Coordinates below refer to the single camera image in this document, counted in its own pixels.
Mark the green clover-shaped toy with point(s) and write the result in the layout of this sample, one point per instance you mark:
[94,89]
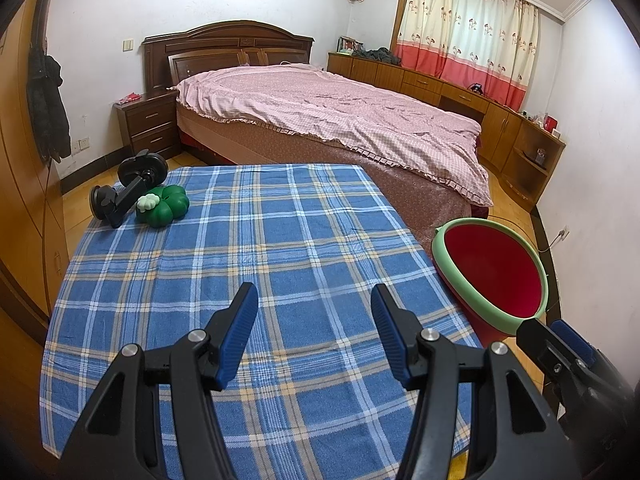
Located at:
[167,207]

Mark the long wooden cabinet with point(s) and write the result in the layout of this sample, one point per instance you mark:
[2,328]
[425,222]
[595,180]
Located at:
[505,125]

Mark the dark clothes pile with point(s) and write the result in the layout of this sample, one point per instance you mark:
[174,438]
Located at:
[379,56]

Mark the black suction phone mount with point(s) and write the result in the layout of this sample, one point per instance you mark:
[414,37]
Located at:
[127,185]

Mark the black hanging jacket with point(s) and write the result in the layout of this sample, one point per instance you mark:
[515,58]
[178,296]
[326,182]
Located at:
[47,105]

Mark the white light switch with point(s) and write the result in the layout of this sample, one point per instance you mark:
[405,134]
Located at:
[128,44]

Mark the row of books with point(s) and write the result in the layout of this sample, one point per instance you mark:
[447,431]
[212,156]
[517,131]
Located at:
[349,45]

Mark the white wall socket with plug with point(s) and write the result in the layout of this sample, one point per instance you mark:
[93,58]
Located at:
[564,233]

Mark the dark wooden headboard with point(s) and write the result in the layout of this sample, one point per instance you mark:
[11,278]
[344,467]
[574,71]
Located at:
[225,45]

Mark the red item on nightstand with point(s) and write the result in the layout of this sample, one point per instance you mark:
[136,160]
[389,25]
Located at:
[130,96]

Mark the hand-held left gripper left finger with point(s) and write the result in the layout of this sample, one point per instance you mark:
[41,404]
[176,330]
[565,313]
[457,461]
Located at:
[237,335]

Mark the pink checked blanket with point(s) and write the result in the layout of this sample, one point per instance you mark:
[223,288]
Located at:
[340,110]

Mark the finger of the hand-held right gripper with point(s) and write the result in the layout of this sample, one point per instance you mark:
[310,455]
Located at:
[575,342]
[547,355]

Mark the red bin with green rim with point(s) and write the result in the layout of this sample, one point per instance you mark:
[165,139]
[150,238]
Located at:
[492,270]

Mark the cream and red curtain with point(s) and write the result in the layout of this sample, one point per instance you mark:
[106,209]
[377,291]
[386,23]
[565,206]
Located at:
[465,30]

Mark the dark wooden nightstand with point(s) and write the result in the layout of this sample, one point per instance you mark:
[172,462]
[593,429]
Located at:
[150,127]

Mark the small red box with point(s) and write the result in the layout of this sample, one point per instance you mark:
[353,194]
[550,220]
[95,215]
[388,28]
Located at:
[550,124]

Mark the blue plaid tablecloth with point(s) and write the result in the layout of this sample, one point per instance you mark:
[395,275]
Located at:
[280,240]

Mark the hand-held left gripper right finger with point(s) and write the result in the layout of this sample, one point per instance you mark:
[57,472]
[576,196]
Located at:
[392,335]

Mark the wooden bed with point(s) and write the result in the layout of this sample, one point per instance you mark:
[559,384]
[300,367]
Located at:
[350,130]

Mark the light wooden wardrobe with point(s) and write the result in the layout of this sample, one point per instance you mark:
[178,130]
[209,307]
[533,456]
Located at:
[25,185]

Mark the small black object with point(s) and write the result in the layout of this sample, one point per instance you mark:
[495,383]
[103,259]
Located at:
[477,88]

